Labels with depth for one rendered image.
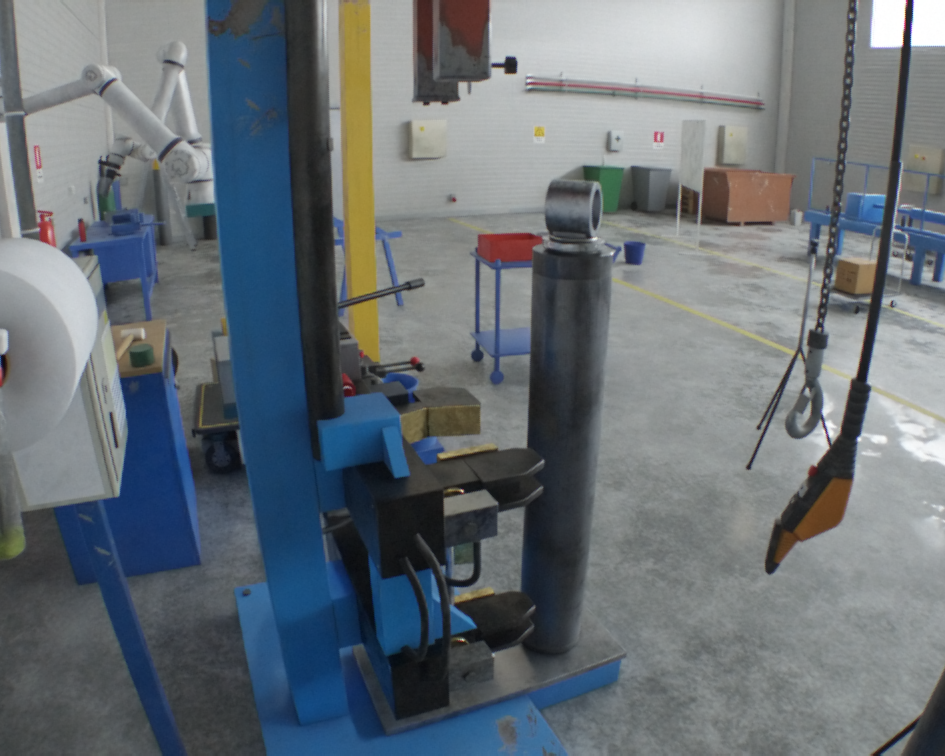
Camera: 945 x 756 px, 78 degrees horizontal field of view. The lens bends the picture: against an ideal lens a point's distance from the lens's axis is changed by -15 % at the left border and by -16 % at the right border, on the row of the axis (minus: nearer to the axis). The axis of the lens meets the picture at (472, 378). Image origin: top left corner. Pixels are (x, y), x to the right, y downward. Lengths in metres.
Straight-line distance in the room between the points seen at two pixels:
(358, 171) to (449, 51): 2.80
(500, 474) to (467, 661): 0.50
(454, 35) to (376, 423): 0.82
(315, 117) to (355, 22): 2.85
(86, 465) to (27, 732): 1.53
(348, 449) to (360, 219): 2.82
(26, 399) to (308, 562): 1.02
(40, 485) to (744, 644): 2.36
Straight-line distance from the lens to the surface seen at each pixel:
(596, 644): 2.41
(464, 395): 2.05
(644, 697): 2.47
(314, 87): 1.36
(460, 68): 1.40
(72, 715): 2.66
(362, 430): 1.48
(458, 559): 2.25
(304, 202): 1.37
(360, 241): 4.20
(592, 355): 1.80
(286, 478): 1.66
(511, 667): 2.31
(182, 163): 3.19
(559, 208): 1.74
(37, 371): 0.97
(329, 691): 2.13
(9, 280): 0.95
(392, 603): 1.59
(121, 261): 8.44
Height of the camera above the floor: 1.80
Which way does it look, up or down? 21 degrees down
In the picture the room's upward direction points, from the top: straight up
